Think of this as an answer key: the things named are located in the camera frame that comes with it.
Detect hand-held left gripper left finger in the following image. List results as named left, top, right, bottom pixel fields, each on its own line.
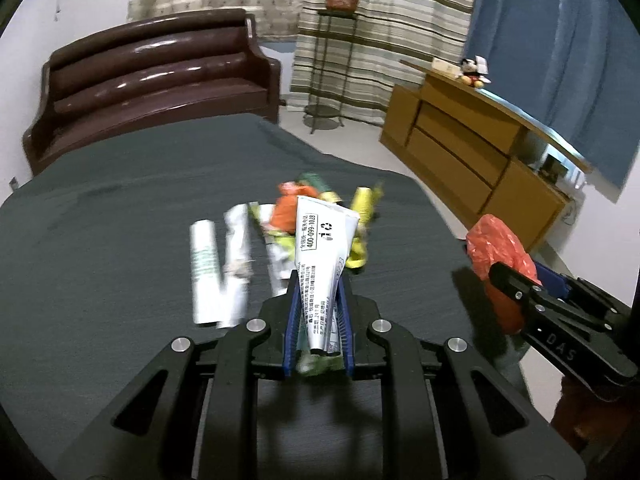
left=55, top=271, right=302, bottom=480

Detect crumpled white wrapper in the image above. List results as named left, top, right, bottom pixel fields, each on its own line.
left=217, top=203, right=253, bottom=331

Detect red plastic bag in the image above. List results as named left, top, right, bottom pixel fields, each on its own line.
left=465, top=213, right=541, bottom=336

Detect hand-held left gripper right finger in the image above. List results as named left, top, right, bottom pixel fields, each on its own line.
left=340, top=279, right=587, bottom=480

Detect yellow wrapper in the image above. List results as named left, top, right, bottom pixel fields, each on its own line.
left=347, top=182, right=386, bottom=271

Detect white toothpaste tube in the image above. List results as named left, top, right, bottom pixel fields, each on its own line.
left=291, top=195, right=361, bottom=376

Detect brown leather sofa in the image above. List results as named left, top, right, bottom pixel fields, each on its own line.
left=22, top=9, right=283, bottom=176

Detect orange knotted plastic bag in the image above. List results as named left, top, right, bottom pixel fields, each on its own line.
left=269, top=182, right=321, bottom=236

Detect flat white wrapper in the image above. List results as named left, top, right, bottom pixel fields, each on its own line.
left=189, top=219, right=221, bottom=326

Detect person's right forearm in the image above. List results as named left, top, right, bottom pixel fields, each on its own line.
left=550, top=375, right=640, bottom=461

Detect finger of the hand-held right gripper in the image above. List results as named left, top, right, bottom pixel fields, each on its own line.
left=489, top=261, right=572, bottom=334
left=533, top=260, right=622, bottom=322

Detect metal plant stand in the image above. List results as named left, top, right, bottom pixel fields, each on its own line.
left=302, top=9, right=358, bottom=135

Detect wooden cabinet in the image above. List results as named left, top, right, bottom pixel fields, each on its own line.
left=380, top=60, right=593, bottom=256

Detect plush toy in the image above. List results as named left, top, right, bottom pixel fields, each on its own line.
left=457, top=55, right=492, bottom=90

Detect green bottle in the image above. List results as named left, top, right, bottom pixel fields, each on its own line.
left=297, top=172, right=343, bottom=206

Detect blue curtain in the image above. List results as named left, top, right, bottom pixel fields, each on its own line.
left=465, top=0, right=636, bottom=191

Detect white green wrapper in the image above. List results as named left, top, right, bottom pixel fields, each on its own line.
left=250, top=202, right=296, bottom=296

